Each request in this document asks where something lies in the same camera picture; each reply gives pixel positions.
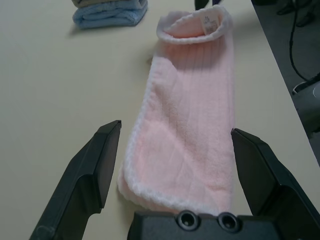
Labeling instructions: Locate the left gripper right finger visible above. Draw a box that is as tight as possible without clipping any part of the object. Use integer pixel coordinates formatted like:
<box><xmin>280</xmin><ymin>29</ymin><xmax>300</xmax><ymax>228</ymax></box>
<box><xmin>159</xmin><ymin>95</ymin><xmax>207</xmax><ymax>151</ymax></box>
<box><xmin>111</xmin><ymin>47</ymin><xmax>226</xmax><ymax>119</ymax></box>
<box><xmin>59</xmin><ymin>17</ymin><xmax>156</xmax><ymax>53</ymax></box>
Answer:
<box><xmin>230</xmin><ymin>127</ymin><xmax>320</xmax><ymax>240</ymax></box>

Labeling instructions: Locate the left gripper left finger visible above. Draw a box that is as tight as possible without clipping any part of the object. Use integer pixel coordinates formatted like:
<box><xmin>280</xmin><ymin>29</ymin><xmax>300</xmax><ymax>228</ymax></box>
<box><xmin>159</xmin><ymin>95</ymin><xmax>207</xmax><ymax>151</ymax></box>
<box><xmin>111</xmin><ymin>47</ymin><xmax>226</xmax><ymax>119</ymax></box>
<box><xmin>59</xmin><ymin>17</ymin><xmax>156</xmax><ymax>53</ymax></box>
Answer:
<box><xmin>28</xmin><ymin>119</ymin><xmax>123</xmax><ymax>240</ymax></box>

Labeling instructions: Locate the pink towel with embroidery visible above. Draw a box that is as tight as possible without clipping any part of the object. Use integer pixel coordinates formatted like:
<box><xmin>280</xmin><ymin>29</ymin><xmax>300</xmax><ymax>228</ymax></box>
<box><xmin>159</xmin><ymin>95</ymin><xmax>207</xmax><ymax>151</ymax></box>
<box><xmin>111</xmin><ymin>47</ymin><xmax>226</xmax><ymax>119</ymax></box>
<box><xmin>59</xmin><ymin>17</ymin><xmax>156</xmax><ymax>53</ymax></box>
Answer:
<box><xmin>117</xmin><ymin>6</ymin><xmax>237</xmax><ymax>217</ymax></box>

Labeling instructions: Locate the light blue folded towel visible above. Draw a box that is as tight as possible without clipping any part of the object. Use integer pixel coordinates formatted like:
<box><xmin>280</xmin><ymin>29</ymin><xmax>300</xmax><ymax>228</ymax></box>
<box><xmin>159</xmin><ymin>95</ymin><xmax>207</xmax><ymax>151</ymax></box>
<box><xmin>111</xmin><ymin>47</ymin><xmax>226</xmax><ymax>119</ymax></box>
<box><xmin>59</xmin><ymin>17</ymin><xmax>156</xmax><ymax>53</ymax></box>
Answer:
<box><xmin>72</xmin><ymin>1</ymin><xmax>149</xmax><ymax>30</ymax></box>

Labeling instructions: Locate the beige folded towel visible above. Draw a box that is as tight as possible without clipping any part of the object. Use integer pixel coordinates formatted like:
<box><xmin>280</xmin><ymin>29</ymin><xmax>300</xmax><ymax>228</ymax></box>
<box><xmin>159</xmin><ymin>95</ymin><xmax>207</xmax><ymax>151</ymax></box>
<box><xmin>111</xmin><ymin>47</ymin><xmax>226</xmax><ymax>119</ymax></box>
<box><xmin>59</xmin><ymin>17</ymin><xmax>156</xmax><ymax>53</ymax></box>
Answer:
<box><xmin>71</xmin><ymin>0</ymin><xmax>148</xmax><ymax>10</ymax></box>

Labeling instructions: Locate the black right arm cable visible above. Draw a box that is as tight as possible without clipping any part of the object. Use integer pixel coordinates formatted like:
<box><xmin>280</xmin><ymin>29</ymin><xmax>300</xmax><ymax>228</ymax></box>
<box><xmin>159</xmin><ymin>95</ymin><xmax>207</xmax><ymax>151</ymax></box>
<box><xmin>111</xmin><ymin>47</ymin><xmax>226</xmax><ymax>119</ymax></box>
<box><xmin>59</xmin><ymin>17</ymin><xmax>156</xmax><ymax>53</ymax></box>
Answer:
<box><xmin>276</xmin><ymin>0</ymin><xmax>320</xmax><ymax>82</ymax></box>

